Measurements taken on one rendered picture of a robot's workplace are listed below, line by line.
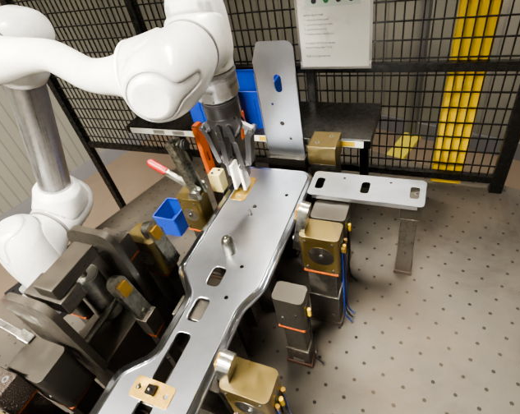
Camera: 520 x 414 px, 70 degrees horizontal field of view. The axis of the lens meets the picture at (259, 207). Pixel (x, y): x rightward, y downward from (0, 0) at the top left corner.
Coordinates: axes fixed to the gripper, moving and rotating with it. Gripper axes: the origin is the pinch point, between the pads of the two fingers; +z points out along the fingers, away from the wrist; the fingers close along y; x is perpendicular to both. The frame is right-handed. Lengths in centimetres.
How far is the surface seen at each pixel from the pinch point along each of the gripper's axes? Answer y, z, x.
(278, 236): 9.8, 13.0, -6.1
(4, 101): -224, 34, 87
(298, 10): 0, -19, 55
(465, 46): 46, -5, 58
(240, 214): -2.6, 13.0, -0.8
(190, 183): -13.8, 3.0, -1.8
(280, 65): 3.1, -14.6, 26.7
